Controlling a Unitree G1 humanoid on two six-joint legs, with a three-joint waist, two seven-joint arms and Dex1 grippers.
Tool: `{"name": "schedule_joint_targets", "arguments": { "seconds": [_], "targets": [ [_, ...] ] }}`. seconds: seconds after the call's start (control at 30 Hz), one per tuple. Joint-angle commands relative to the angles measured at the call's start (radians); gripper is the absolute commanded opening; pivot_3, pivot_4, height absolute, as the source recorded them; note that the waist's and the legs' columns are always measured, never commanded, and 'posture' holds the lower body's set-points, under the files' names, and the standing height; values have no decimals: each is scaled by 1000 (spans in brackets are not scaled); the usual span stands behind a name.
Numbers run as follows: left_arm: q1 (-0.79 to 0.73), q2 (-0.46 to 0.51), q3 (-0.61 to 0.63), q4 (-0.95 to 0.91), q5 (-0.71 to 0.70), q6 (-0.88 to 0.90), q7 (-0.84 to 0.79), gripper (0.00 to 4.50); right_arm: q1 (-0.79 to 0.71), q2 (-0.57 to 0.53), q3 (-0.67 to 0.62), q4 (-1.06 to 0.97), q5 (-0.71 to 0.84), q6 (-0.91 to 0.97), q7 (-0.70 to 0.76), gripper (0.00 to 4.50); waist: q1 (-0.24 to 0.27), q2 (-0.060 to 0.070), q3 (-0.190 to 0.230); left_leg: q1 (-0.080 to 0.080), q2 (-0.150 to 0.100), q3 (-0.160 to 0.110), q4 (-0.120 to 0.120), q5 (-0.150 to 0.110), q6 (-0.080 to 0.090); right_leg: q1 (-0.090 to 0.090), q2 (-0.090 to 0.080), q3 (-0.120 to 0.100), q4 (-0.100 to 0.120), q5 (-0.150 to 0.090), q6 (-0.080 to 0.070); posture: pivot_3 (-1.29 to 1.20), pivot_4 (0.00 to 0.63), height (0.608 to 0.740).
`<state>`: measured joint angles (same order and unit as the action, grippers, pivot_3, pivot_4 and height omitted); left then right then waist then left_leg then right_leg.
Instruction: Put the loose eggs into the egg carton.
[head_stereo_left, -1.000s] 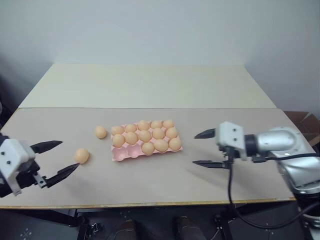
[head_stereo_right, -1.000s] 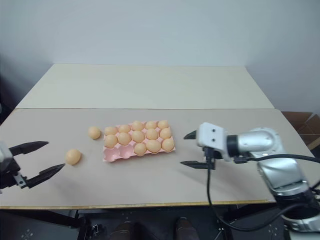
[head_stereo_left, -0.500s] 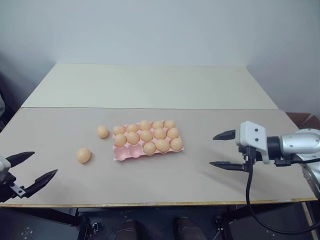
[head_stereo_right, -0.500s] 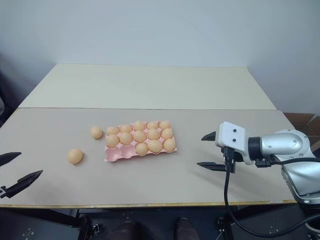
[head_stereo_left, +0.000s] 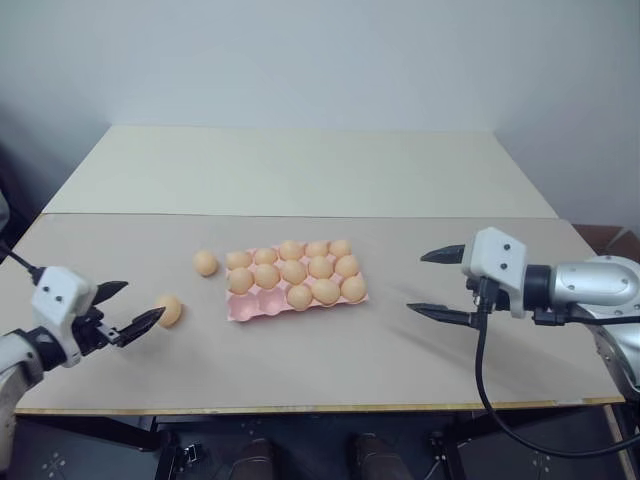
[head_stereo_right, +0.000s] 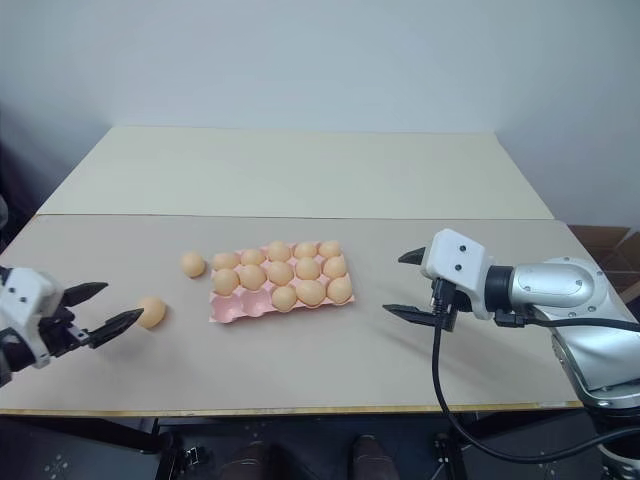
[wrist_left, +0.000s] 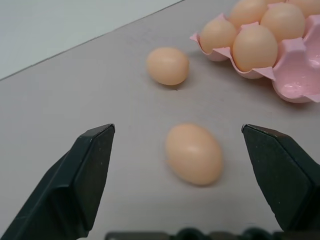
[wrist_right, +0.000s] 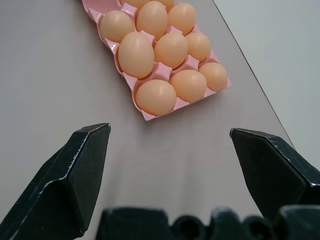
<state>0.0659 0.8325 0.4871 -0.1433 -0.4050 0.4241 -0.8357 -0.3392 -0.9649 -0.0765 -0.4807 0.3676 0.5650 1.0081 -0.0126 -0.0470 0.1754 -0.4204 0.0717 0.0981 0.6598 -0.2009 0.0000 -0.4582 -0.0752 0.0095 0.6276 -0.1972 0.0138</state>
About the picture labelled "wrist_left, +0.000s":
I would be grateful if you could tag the pink egg carton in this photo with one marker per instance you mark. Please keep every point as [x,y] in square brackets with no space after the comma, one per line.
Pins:
[295,67]

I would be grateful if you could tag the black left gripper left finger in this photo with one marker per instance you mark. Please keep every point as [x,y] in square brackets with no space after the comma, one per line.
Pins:
[62,190]

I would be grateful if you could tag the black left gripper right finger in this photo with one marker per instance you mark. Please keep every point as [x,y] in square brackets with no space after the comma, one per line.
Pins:
[282,180]

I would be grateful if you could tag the beige egg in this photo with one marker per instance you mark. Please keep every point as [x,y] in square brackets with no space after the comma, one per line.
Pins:
[305,6]
[283,21]
[194,154]
[218,35]
[255,47]
[247,12]
[167,66]

